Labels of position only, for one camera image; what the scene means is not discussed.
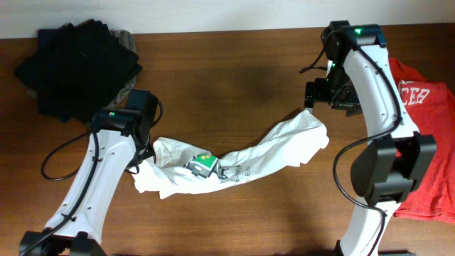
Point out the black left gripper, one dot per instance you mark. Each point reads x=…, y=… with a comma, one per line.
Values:
x=148, y=153

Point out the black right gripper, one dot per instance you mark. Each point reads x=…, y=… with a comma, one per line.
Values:
x=310, y=93

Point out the white printed t-shirt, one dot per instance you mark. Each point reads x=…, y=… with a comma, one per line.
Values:
x=179, y=167

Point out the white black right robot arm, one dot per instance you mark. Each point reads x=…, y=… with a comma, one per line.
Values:
x=376, y=173

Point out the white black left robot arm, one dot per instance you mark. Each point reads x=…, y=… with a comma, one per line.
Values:
x=119, y=140

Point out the black folded garment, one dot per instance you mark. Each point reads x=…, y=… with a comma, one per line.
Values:
x=78, y=67

